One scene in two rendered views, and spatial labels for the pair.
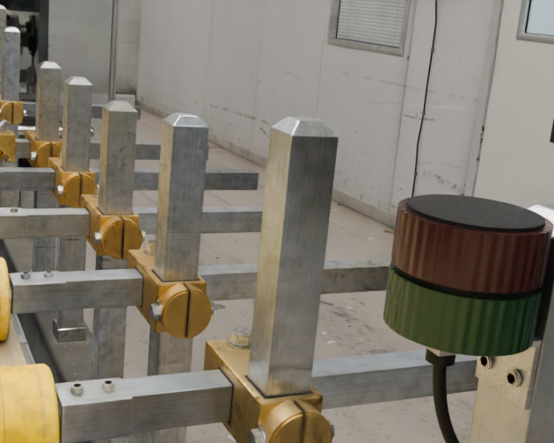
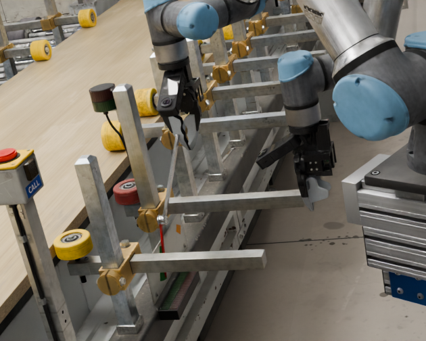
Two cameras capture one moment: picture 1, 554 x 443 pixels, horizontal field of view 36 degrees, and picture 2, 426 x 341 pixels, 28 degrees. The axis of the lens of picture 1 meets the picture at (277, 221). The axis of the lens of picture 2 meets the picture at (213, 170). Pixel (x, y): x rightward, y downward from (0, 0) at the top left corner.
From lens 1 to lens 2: 177 cm
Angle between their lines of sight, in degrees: 43
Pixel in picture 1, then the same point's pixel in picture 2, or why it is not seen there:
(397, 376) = (222, 123)
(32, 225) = not seen: hidden behind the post
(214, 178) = (312, 34)
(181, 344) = (205, 116)
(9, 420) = (108, 132)
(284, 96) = not seen: outside the picture
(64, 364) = not seen: hidden behind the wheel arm
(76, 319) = (253, 107)
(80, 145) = (238, 29)
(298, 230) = (159, 82)
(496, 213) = (103, 87)
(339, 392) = (203, 128)
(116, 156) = (214, 42)
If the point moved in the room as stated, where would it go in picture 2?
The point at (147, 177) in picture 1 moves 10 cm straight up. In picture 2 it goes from (277, 38) to (272, 9)
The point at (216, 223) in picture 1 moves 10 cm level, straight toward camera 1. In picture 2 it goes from (271, 63) to (253, 74)
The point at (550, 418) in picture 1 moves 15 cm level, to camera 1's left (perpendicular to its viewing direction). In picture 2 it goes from (125, 124) to (81, 118)
